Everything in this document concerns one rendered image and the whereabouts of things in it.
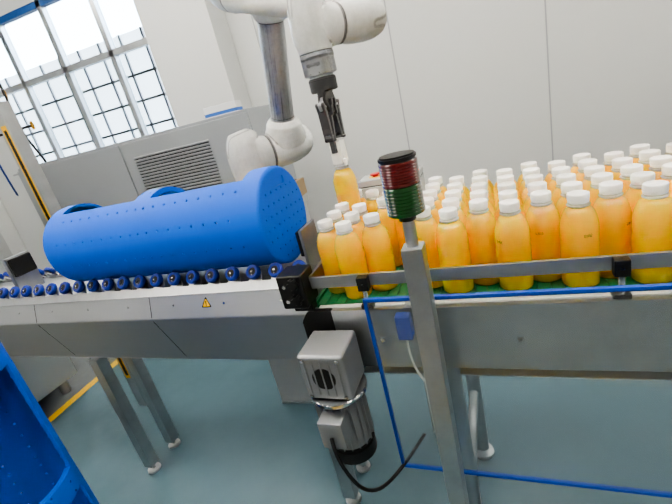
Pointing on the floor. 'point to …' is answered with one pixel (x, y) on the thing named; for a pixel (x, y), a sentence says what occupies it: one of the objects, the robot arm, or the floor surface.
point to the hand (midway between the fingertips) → (338, 152)
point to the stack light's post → (434, 369)
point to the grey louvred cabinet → (151, 162)
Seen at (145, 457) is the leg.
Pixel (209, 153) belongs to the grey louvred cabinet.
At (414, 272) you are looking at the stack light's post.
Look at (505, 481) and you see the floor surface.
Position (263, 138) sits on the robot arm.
